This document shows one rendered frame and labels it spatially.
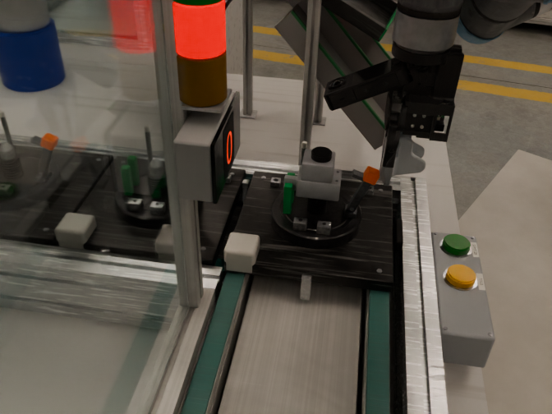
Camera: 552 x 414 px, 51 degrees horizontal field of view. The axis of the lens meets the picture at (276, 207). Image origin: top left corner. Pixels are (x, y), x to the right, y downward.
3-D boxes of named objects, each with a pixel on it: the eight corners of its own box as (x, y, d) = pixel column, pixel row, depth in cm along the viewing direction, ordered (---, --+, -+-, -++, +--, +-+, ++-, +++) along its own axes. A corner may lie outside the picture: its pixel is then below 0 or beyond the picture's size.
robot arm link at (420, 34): (397, 17, 67) (396, -4, 73) (391, 55, 70) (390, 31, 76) (463, 22, 66) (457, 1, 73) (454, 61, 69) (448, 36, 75)
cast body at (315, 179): (340, 185, 89) (344, 145, 85) (338, 202, 86) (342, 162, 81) (286, 179, 90) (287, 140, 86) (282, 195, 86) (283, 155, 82)
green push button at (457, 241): (466, 244, 90) (469, 234, 89) (469, 261, 87) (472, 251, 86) (439, 241, 90) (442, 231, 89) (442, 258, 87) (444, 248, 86)
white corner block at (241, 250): (259, 255, 87) (260, 233, 85) (255, 275, 83) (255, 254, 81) (229, 250, 88) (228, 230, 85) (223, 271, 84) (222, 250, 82)
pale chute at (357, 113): (387, 117, 115) (406, 106, 112) (374, 150, 105) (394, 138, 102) (296, 3, 108) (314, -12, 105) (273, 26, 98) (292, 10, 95)
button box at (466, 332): (467, 264, 94) (476, 234, 90) (485, 369, 77) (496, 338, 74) (423, 259, 95) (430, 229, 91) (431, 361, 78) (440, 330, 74)
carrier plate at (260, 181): (390, 195, 100) (393, 184, 99) (391, 292, 81) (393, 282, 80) (254, 179, 103) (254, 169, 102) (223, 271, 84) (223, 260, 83)
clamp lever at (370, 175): (356, 206, 90) (380, 169, 85) (356, 214, 88) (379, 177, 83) (336, 198, 89) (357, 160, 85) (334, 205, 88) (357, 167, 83)
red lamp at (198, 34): (231, 42, 58) (230, -8, 56) (219, 62, 54) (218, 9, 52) (182, 38, 59) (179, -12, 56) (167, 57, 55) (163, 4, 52)
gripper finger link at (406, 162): (420, 200, 82) (432, 143, 77) (377, 195, 83) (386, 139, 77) (418, 187, 85) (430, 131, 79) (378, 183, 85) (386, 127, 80)
